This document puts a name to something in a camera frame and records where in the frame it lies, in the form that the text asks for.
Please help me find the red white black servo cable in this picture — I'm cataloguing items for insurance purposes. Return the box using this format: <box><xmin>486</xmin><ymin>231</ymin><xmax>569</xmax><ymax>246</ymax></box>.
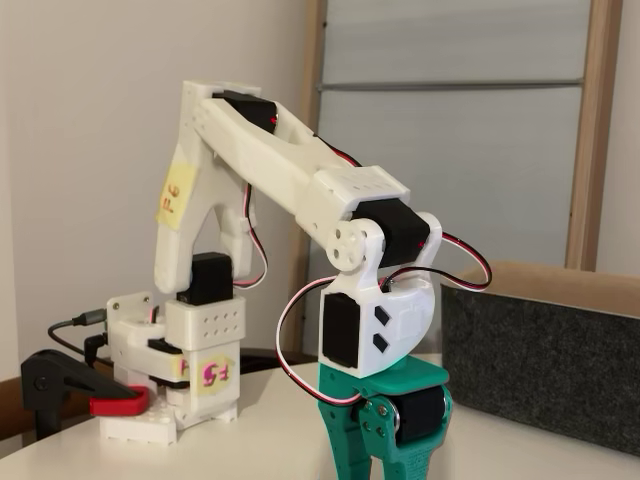
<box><xmin>384</xmin><ymin>232</ymin><xmax>495</xmax><ymax>292</ymax></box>
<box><xmin>234</xmin><ymin>182</ymin><xmax>270</xmax><ymax>290</ymax></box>
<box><xmin>276</xmin><ymin>273</ymin><xmax>374</xmax><ymax>407</ymax></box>

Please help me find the black clamp with red pad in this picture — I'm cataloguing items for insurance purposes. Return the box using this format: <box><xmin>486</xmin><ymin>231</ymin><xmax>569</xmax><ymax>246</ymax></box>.
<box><xmin>20</xmin><ymin>349</ymin><xmax>150</xmax><ymax>442</ymax></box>

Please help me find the thin metal rod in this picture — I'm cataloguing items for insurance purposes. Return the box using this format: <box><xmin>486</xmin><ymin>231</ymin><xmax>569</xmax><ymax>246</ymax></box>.
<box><xmin>315</xmin><ymin>79</ymin><xmax>586</xmax><ymax>95</ymax></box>

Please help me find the dark grey felt bin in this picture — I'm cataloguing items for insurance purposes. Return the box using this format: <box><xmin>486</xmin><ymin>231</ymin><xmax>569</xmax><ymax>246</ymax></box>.
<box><xmin>439</xmin><ymin>259</ymin><xmax>640</xmax><ymax>459</ymax></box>

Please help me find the light wooden frame post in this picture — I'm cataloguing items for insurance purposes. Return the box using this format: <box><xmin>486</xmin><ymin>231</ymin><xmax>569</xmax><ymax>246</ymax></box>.
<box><xmin>564</xmin><ymin>0</ymin><xmax>624</xmax><ymax>271</ymax></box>
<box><xmin>284</xmin><ymin>0</ymin><xmax>329</xmax><ymax>354</ymax></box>

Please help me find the translucent grey frame panel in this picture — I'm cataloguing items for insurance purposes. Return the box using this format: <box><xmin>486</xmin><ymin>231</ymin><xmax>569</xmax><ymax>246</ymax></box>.
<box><xmin>302</xmin><ymin>0</ymin><xmax>591</xmax><ymax>359</ymax></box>

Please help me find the black cable with grey plug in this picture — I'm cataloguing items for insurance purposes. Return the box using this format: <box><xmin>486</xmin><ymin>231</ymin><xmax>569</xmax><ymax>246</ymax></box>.
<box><xmin>48</xmin><ymin>309</ymin><xmax>110</xmax><ymax>361</ymax></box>

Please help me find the black angled power plug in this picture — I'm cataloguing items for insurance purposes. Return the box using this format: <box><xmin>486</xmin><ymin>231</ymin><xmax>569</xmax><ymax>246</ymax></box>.
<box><xmin>83</xmin><ymin>333</ymin><xmax>110</xmax><ymax>367</ymax></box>

